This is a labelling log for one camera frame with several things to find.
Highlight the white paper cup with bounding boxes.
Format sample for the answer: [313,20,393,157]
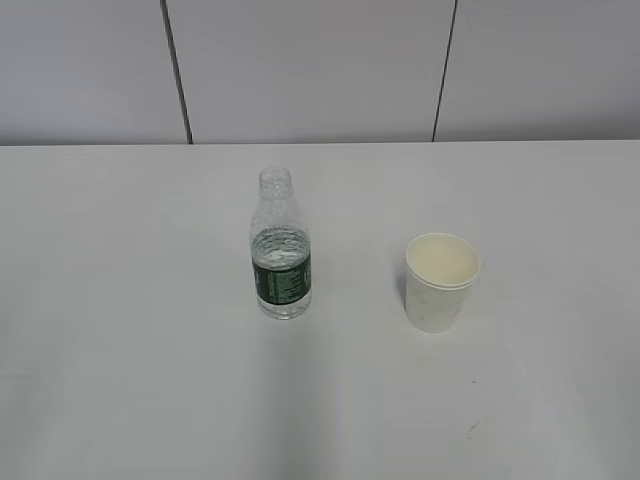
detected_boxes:
[404,233,481,334]

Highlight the clear water bottle green label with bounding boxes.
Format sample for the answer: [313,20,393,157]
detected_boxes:
[249,166,312,320]

